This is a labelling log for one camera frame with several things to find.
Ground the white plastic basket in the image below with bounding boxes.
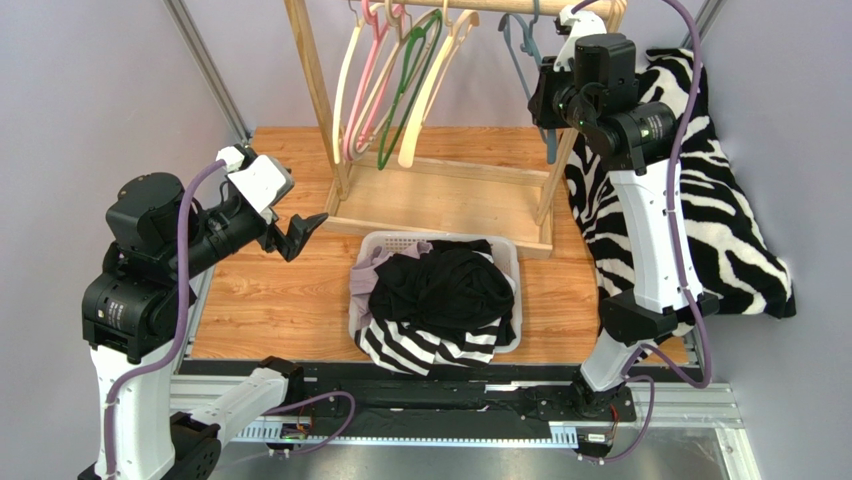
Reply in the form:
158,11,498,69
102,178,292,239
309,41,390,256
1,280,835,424
356,231,523,354

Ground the cream hanger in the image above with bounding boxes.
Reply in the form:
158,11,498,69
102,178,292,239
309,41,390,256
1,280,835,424
332,1,372,166

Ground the mauve pink tank top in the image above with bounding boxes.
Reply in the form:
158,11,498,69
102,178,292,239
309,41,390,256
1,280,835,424
349,241,433,325

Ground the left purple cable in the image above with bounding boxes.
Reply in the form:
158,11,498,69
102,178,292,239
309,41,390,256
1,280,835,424
103,158,228,480

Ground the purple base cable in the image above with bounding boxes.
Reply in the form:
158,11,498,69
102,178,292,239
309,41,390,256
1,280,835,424
259,390,357,456

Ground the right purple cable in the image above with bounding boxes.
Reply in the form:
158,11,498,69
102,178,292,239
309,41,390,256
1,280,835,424
572,0,714,390

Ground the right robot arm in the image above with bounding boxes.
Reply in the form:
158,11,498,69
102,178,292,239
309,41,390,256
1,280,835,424
528,33,720,418

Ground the zebra print blanket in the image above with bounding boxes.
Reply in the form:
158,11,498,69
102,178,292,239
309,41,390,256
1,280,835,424
564,73,797,319

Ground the grey blue hanger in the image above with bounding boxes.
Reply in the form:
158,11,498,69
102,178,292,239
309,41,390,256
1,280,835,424
497,0,559,164

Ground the striped tank top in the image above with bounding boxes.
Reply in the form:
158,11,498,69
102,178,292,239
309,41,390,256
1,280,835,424
354,320,500,376

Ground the light pink hanger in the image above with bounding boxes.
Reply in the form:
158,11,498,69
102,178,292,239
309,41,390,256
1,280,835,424
354,5,432,160

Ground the wooden clothes rack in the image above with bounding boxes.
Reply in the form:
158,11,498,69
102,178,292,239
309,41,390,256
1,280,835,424
284,0,628,260

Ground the beige wooden hanger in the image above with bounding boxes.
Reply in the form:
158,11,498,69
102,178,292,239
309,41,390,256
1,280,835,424
397,9,480,168

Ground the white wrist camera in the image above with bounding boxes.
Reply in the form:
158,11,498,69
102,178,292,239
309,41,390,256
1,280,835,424
216,144,295,224
554,6,607,72

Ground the green hanger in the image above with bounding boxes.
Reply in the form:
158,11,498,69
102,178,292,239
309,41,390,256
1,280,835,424
377,9,443,171

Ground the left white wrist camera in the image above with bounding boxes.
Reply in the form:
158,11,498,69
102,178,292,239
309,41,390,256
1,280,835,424
216,144,295,224

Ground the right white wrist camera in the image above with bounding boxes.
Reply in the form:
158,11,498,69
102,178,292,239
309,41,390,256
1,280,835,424
554,6,607,72

